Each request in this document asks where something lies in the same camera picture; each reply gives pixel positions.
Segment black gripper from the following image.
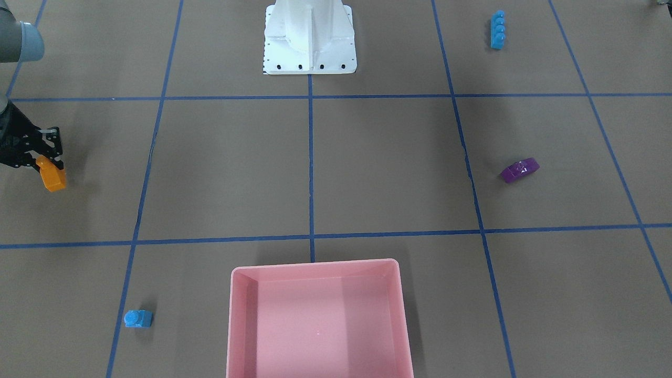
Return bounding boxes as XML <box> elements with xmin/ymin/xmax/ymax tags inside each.
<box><xmin>1</xmin><ymin>103</ymin><xmax>65</xmax><ymax>171</ymax></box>

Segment orange toy block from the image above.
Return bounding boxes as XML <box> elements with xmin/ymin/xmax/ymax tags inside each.
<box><xmin>36</xmin><ymin>155</ymin><xmax>67</xmax><ymax>192</ymax></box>

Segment small blue block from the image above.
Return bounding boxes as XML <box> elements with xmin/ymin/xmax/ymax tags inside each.
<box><xmin>123</xmin><ymin>310</ymin><xmax>153</xmax><ymax>329</ymax></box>

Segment long blue studded block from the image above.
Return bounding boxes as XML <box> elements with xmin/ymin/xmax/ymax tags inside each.
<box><xmin>490</xmin><ymin>10</ymin><xmax>507</xmax><ymax>50</ymax></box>

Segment purple curved block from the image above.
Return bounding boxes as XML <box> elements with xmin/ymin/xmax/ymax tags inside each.
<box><xmin>499</xmin><ymin>157</ymin><xmax>540</xmax><ymax>184</ymax></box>

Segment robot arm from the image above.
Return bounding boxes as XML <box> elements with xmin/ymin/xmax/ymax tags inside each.
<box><xmin>1</xmin><ymin>1</ymin><xmax>65</xmax><ymax>171</ymax></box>

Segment pink plastic box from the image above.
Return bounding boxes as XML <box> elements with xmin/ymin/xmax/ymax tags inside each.
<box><xmin>226</xmin><ymin>258</ymin><xmax>414</xmax><ymax>377</ymax></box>

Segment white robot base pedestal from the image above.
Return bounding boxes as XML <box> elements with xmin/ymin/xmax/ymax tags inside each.
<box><xmin>262</xmin><ymin>1</ymin><xmax>358</xmax><ymax>75</ymax></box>

